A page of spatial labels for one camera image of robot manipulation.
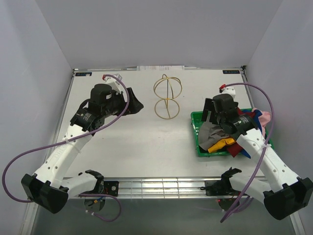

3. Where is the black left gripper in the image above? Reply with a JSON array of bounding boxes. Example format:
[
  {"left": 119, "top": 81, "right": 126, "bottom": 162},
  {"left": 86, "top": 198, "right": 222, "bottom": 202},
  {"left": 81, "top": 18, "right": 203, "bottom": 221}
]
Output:
[{"left": 102, "top": 88, "right": 143, "bottom": 118}]

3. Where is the grey bucket hat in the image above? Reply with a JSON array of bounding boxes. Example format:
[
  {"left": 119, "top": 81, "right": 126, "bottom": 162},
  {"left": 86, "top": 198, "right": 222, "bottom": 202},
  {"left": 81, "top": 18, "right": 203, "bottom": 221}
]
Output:
[{"left": 198, "top": 120, "right": 229, "bottom": 150}]

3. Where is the yellow bucket hat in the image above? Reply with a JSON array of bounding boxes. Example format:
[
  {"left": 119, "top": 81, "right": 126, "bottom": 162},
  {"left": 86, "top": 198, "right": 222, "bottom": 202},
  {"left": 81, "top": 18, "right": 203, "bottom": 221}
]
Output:
[{"left": 208, "top": 138, "right": 236, "bottom": 153}]

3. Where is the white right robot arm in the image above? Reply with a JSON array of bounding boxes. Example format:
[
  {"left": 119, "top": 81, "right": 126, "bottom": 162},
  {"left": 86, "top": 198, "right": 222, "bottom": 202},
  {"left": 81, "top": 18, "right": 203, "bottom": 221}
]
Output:
[{"left": 201, "top": 94, "right": 313, "bottom": 220}]

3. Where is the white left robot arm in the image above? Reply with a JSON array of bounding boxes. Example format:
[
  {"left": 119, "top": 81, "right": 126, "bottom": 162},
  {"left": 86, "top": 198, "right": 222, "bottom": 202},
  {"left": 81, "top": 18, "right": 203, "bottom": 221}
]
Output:
[{"left": 21, "top": 84, "right": 144, "bottom": 213}]

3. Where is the green plastic tray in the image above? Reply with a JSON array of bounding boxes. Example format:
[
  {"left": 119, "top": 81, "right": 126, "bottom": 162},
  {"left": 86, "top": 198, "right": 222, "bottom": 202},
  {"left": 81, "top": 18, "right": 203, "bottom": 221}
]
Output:
[{"left": 191, "top": 109, "right": 267, "bottom": 158}]

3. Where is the dark red bucket hat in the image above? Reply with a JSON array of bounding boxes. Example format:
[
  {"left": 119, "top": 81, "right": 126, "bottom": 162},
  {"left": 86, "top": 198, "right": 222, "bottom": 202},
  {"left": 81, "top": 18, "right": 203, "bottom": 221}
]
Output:
[{"left": 226, "top": 142, "right": 243, "bottom": 158}]

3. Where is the blue bucket hat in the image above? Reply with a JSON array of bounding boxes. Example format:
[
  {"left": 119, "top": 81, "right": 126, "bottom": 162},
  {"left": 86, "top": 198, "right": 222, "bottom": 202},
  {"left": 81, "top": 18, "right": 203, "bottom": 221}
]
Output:
[{"left": 241, "top": 109, "right": 266, "bottom": 136}]

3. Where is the pink bucket hat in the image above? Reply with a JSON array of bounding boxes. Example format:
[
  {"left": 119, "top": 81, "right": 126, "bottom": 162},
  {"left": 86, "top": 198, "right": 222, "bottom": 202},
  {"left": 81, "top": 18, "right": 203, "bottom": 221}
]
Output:
[{"left": 252, "top": 108, "right": 271, "bottom": 128}]

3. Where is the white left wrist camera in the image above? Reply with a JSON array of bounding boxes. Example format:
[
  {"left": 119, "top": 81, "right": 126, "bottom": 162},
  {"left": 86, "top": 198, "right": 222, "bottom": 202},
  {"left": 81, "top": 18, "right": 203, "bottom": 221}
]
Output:
[{"left": 102, "top": 73, "right": 122, "bottom": 94}]

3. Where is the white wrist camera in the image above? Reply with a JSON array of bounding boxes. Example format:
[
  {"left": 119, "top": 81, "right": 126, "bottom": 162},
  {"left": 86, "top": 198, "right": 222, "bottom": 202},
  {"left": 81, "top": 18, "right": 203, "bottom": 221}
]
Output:
[
  {"left": 102, "top": 73, "right": 122, "bottom": 94},
  {"left": 219, "top": 84, "right": 236, "bottom": 99}
]

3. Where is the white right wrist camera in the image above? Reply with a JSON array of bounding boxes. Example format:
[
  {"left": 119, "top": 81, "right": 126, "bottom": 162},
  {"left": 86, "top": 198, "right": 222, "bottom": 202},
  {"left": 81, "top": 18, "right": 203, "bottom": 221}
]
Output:
[{"left": 219, "top": 84, "right": 236, "bottom": 99}]

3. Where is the gold wire hat stand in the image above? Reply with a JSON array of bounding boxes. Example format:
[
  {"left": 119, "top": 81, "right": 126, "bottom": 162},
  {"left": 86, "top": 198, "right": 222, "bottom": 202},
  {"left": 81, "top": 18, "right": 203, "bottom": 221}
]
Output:
[{"left": 153, "top": 74, "right": 183, "bottom": 120}]

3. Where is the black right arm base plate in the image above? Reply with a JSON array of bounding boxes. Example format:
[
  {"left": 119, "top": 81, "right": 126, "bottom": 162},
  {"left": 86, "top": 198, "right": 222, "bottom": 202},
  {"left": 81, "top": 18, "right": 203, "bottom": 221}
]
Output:
[{"left": 200, "top": 180, "right": 241, "bottom": 196}]

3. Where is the aluminium front rail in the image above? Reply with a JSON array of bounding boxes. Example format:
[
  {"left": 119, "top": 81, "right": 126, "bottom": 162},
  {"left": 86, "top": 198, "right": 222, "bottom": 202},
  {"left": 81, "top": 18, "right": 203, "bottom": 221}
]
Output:
[{"left": 28, "top": 177, "right": 294, "bottom": 199}]

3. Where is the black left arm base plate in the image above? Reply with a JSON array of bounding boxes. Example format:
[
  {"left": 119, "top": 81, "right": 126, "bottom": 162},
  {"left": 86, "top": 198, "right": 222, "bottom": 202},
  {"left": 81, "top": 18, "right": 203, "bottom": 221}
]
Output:
[{"left": 82, "top": 181, "right": 119, "bottom": 196}]

